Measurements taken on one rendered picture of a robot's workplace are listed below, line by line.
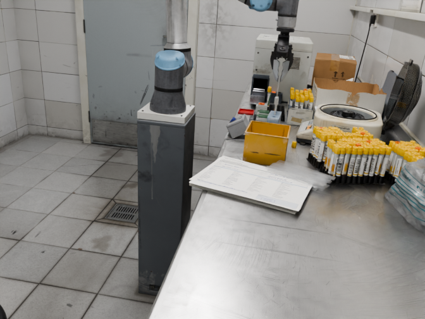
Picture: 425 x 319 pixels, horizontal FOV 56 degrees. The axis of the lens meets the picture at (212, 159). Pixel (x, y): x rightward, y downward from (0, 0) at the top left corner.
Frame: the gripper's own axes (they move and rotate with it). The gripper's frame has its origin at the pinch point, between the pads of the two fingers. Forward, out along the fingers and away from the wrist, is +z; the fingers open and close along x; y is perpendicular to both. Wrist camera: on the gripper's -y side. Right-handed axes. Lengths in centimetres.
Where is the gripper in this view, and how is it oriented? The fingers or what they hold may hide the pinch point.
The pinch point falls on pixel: (279, 78)
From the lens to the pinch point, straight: 171.5
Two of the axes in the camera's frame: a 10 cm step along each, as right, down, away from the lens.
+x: -9.9, -1.2, 1.2
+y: 1.5, -3.7, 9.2
